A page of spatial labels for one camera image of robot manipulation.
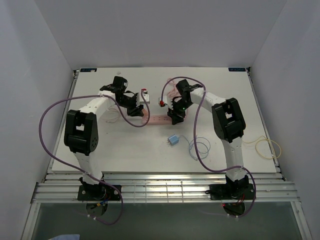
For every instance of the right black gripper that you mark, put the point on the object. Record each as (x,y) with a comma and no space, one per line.
(173,113)

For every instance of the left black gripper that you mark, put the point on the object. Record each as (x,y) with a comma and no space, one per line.
(134,111)

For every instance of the pink power strip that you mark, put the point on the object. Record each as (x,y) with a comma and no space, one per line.
(159,120)

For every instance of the blue charger plug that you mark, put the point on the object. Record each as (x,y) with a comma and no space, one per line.
(173,140)

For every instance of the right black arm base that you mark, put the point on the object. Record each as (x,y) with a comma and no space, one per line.
(232,190)

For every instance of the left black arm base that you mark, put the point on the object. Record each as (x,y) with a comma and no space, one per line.
(96,192)

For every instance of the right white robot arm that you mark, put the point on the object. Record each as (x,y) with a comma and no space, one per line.
(228,123)

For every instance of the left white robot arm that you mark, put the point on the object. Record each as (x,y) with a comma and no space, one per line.
(81,127)

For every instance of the left blue corner label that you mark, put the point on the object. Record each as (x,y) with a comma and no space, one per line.
(88,70)

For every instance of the blue corner label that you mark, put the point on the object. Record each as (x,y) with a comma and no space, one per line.
(237,69)
(88,70)

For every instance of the right blue corner label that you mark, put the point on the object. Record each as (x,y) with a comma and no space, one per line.
(237,69)

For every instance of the blue cloth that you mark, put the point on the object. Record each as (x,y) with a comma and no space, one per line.
(67,237)

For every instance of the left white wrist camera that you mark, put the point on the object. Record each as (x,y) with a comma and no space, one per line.
(143,97)

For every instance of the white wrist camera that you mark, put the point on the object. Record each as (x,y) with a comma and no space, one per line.
(143,97)
(165,102)

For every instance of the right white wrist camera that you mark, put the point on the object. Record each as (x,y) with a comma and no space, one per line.
(165,102)

